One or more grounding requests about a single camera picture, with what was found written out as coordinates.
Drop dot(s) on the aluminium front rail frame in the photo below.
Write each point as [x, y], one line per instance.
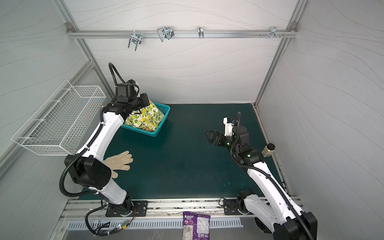
[157, 208]

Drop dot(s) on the tan bottle black cap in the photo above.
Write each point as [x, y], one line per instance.
[268, 150]

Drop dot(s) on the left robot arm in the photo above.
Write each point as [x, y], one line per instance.
[87, 167]

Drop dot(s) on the metal u-bolt clamp middle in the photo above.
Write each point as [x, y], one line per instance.
[165, 32]

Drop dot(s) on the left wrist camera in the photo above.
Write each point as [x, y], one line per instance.
[127, 92]

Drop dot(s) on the metal u-bolt clamp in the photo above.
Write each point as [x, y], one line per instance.
[134, 41]
[165, 32]

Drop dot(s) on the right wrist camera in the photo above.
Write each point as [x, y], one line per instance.
[229, 124]

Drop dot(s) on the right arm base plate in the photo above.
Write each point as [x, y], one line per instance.
[233, 207]

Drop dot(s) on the green table mat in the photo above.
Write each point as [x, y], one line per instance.
[180, 162]

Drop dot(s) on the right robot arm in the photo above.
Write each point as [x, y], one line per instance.
[278, 215]

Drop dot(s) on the metal u-bolt clamp left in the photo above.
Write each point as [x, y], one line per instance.
[134, 41]

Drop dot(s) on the white wire basket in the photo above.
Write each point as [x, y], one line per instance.
[59, 125]

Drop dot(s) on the small metal hook clamp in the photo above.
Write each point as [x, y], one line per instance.
[201, 32]

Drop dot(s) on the purple snack bag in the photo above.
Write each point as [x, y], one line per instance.
[196, 226]

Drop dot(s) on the aluminium crossbar rail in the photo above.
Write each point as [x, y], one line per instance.
[179, 34]

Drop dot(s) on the beige knit glove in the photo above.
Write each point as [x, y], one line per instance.
[120, 162]

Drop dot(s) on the teal plastic basket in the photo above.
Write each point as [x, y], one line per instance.
[165, 109]

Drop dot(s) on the lemon print skirt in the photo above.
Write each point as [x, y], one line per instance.
[147, 119]

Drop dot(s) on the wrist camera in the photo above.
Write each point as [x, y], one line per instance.
[229, 124]
[127, 92]

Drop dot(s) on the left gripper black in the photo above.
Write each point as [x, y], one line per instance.
[145, 99]

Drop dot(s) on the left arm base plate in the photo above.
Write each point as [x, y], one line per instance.
[138, 208]

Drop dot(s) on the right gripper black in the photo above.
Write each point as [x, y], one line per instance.
[217, 138]

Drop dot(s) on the metal bracket right end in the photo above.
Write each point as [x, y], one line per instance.
[273, 34]

